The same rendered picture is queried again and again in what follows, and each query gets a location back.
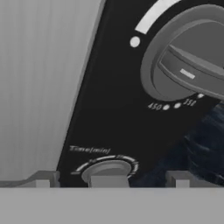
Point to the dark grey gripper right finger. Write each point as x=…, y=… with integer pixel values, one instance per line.
x=178, y=176

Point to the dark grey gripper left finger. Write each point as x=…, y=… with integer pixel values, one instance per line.
x=43, y=177

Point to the small grey timer knob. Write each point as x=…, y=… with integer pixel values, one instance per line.
x=108, y=172

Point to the black and silver toaster oven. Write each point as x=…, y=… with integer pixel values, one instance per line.
x=110, y=102

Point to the large grey temperature knob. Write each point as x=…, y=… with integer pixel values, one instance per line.
x=186, y=52

